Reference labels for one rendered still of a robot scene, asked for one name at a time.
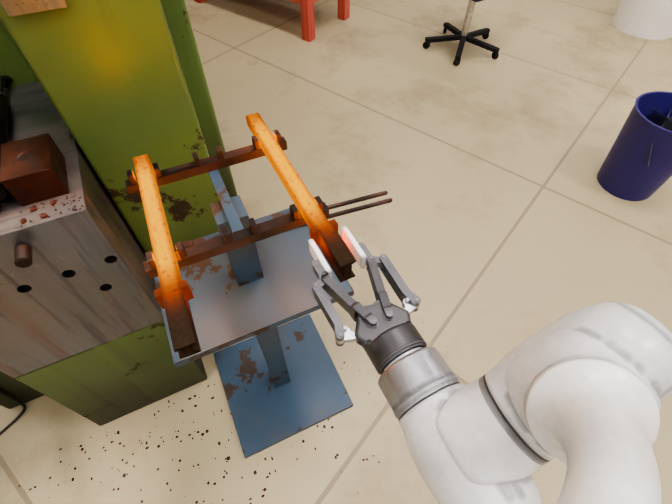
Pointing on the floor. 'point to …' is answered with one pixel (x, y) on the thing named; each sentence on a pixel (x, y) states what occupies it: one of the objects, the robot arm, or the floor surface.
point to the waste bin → (641, 150)
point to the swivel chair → (464, 35)
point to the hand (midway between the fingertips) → (335, 252)
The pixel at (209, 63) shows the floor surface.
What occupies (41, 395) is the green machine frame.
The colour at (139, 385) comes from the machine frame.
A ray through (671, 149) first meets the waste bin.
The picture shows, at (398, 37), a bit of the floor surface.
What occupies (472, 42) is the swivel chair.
